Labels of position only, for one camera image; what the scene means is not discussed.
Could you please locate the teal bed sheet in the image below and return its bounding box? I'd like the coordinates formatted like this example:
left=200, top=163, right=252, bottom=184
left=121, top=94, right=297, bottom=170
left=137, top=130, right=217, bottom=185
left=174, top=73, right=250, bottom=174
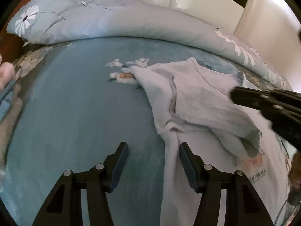
left=1, top=37, right=237, bottom=225

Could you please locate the person's left hand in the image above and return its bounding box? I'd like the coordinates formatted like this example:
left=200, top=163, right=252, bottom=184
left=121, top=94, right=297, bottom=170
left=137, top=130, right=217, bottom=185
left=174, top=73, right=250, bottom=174
left=0, top=56, right=16, bottom=91

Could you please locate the blue folded garment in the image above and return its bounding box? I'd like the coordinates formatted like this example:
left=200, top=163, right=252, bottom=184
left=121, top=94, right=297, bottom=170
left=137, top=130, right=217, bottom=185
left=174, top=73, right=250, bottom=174
left=0, top=80, right=16, bottom=123

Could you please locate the red wooden bed frame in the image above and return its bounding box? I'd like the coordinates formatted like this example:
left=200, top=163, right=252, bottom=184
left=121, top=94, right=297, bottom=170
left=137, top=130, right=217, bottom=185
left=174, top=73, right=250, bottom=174
left=1, top=0, right=37, bottom=62

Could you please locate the light blue sweatshirt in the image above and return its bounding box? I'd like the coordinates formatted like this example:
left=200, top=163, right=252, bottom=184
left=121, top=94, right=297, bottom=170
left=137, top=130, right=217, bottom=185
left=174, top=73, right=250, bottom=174
left=130, top=58, right=290, bottom=225

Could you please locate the floral light blue quilt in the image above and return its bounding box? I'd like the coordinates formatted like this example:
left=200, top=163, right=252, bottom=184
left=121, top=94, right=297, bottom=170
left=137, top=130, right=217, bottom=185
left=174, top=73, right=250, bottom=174
left=5, top=0, right=294, bottom=91

